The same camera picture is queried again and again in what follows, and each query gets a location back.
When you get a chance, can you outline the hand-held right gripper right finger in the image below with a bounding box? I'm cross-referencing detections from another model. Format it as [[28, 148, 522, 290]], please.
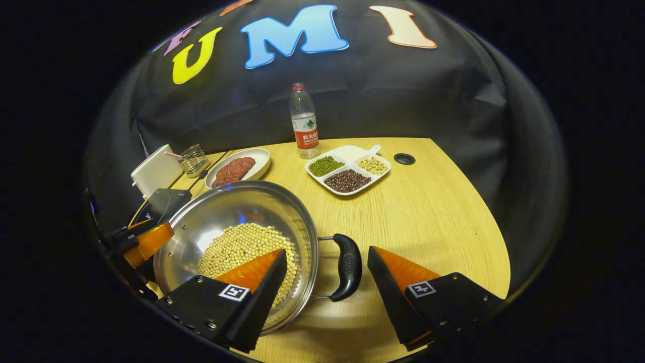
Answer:
[[367, 246, 506, 352]]

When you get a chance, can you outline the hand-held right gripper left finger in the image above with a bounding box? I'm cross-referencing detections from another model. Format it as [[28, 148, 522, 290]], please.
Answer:
[[154, 249, 289, 353]]

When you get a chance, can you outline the white oval plate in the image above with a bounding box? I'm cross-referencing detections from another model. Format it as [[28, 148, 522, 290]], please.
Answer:
[[204, 148, 271, 190]]

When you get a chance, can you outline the white divided plate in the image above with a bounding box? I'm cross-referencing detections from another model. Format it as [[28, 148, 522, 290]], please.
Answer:
[[305, 145, 392, 196]]

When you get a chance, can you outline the black backdrop cloth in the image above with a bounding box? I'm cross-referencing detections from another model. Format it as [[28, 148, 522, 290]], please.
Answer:
[[83, 0, 567, 298]]

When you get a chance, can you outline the small wire basket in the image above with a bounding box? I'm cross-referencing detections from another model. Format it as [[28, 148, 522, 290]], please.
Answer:
[[179, 144, 210, 178]]

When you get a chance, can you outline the white toaster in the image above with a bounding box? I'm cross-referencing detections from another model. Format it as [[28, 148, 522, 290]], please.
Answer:
[[131, 144, 184, 200]]

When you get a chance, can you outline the raw minced meat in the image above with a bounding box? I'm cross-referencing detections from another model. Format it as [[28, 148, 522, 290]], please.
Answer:
[[211, 156, 256, 189]]

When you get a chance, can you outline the pile of soybeans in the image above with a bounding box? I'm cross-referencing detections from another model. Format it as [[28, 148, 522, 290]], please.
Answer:
[[198, 223, 299, 308]]

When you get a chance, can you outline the clear plastic water bottle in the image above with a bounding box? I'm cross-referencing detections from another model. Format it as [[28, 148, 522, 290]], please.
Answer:
[[289, 82, 321, 160]]

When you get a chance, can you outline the black power cable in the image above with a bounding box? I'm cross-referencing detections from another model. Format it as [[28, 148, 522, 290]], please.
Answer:
[[171, 150, 236, 191]]

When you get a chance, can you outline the small heap of yellow beans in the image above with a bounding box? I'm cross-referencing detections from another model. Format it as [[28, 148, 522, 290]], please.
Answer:
[[357, 156, 389, 175]]

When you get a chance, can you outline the black induction cooktop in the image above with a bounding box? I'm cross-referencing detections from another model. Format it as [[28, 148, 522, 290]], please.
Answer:
[[132, 188, 193, 227]]

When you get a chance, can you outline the stainless steel pot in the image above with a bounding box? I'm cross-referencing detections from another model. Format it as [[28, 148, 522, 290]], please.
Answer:
[[153, 180, 363, 336]]

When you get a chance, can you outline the heap of dark red beans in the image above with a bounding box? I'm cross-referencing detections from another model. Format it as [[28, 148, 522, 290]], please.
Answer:
[[325, 169, 372, 193]]

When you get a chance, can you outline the heap of green mung beans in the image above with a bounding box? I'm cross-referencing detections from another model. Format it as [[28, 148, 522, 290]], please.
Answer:
[[309, 155, 346, 177]]

